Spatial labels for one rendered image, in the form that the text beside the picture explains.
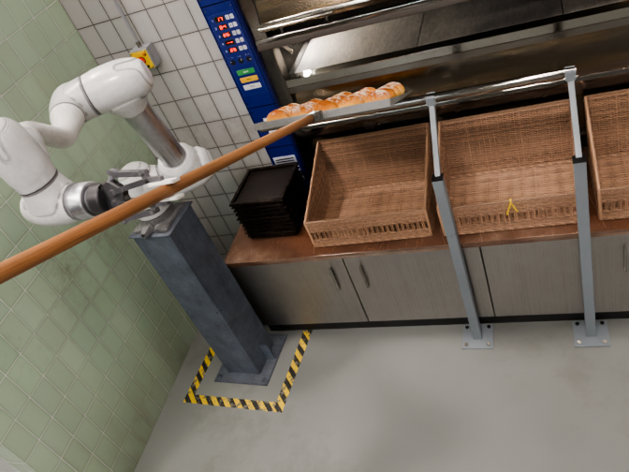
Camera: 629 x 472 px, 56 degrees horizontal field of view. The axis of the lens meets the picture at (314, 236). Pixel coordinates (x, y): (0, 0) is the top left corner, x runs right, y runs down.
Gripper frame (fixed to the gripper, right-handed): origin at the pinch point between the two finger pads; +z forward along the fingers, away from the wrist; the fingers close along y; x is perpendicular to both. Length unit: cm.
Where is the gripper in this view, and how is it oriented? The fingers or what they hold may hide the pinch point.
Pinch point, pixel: (166, 189)
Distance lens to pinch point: 135.4
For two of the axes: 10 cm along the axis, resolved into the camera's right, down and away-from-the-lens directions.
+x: -3.4, 3.5, -8.7
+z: 9.2, -0.8, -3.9
